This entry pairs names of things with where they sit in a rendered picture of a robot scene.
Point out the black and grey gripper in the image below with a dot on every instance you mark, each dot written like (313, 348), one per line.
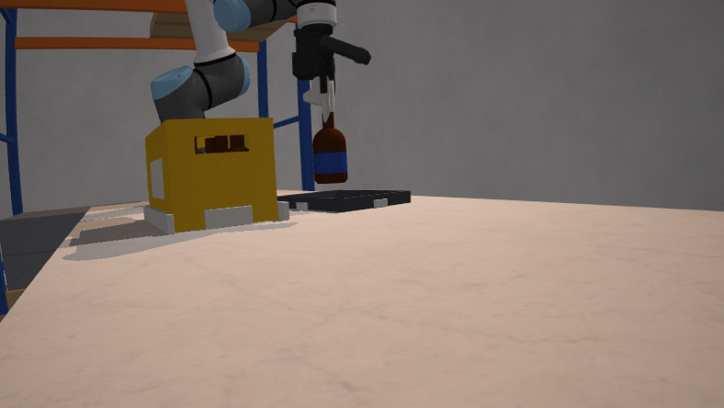
(306, 62)

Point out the yellow crate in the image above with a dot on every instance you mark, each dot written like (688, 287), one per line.
(185, 184)

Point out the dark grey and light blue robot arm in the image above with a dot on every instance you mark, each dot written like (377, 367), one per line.
(220, 74)

